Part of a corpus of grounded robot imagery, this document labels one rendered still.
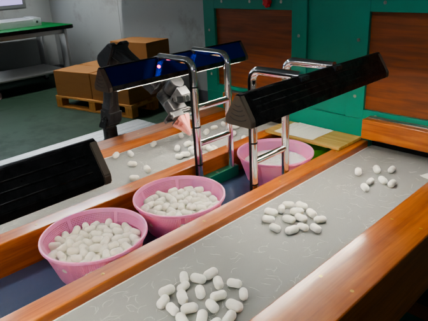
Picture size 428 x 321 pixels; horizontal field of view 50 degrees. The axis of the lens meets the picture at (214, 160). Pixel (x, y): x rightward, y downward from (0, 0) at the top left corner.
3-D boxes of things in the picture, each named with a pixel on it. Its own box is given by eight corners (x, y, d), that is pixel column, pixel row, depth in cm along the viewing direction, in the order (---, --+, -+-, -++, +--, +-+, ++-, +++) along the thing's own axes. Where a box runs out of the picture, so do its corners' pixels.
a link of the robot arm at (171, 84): (190, 83, 175) (171, 59, 177) (174, 88, 169) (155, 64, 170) (176, 102, 183) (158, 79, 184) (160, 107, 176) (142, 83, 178)
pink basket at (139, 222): (27, 267, 120) (19, 235, 116) (114, 227, 137) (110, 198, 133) (78, 314, 102) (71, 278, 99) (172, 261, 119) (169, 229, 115)
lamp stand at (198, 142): (162, 178, 168) (150, 53, 151) (203, 162, 180) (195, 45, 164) (198, 193, 155) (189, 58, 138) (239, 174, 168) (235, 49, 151)
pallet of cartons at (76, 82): (185, 102, 527) (181, 39, 500) (114, 123, 463) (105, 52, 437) (118, 88, 612) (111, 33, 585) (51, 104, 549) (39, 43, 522)
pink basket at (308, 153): (237, 193, 154) (236, 166, 150) (237, 162, 179) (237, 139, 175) (318, 191, 152) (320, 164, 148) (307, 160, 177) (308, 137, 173)
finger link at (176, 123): (204, 126, 175) (190, 106, 177) (190, 131, 170) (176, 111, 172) (196, 135, 180) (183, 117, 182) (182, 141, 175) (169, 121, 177)
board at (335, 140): (264, 132, 182) (264, 129, 182) (288, 123, 192) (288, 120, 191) (339, 151, 160) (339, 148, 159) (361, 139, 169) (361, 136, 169)
